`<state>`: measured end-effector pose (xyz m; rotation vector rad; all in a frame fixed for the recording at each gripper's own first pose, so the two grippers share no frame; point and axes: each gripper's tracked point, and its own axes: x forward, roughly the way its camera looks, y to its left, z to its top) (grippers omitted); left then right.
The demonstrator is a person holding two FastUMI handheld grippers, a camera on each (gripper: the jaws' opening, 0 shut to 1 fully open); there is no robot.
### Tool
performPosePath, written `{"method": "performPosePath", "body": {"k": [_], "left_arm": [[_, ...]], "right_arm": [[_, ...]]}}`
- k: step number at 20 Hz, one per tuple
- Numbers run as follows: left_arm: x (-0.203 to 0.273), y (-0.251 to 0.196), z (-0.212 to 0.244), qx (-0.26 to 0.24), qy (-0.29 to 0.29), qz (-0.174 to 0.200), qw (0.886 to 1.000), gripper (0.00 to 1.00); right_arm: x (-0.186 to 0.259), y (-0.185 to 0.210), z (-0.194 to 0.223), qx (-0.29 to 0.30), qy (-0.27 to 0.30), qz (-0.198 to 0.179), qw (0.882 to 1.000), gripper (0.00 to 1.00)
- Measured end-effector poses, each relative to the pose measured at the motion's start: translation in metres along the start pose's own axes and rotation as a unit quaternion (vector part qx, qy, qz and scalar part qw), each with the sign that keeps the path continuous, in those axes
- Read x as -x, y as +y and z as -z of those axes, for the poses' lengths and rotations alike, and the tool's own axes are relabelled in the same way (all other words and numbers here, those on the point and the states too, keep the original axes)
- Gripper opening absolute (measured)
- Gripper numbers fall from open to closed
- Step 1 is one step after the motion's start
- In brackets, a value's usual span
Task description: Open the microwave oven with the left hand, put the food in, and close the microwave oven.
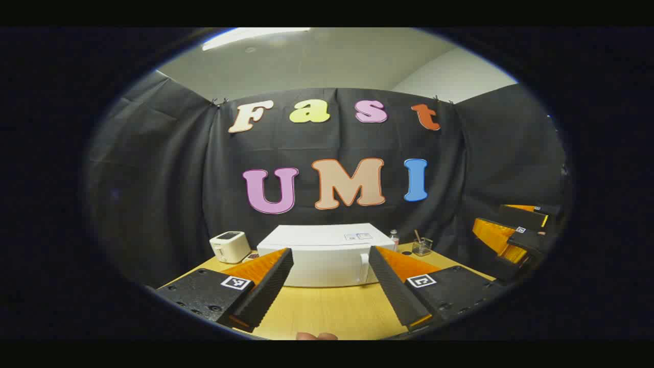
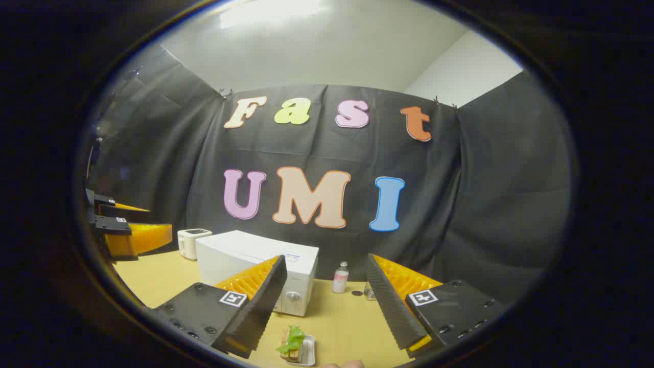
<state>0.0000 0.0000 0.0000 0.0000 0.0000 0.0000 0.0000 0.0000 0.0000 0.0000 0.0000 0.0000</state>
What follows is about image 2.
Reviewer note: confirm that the small pink label bottle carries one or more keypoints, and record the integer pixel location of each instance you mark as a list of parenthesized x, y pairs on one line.
[(340, 280)]

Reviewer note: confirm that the white toaster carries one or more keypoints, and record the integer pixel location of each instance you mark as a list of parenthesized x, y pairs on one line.
[(188, 245)]

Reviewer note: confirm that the white plastic tray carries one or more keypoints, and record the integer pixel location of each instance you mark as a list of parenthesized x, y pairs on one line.
[(308, 352)]

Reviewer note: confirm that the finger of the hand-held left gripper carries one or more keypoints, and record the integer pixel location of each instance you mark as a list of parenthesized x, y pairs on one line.
[(138, 240), (122, 214)]

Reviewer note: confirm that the white microwave oven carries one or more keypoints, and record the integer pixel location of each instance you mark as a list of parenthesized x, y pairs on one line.
[(240, 250)]

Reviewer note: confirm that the clear glass cup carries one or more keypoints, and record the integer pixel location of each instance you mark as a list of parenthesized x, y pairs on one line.
[(369, 293)]

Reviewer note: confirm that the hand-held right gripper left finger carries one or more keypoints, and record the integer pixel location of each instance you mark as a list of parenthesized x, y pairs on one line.
[(258, 317)]

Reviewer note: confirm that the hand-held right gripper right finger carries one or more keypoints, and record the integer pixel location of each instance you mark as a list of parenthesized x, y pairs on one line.
[(388, 306)]

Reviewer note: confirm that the lettuce sandwich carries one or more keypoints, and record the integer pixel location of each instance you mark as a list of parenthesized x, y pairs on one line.
[(292, 340)]

